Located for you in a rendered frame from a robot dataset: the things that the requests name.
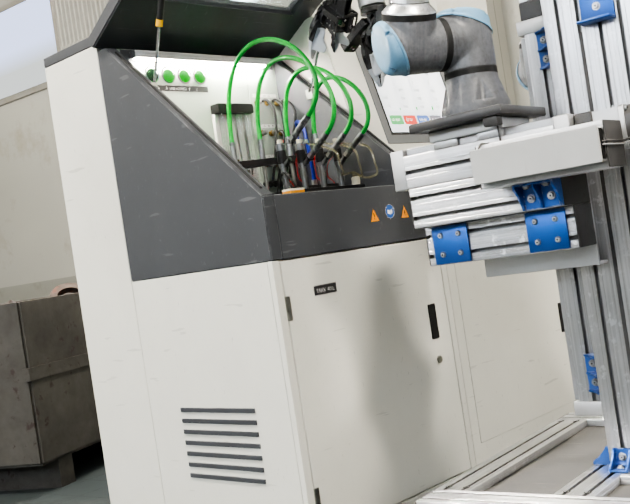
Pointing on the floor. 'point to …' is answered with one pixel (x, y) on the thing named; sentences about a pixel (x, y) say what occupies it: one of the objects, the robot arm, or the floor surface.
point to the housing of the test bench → (103, 275)
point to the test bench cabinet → (234, 386)
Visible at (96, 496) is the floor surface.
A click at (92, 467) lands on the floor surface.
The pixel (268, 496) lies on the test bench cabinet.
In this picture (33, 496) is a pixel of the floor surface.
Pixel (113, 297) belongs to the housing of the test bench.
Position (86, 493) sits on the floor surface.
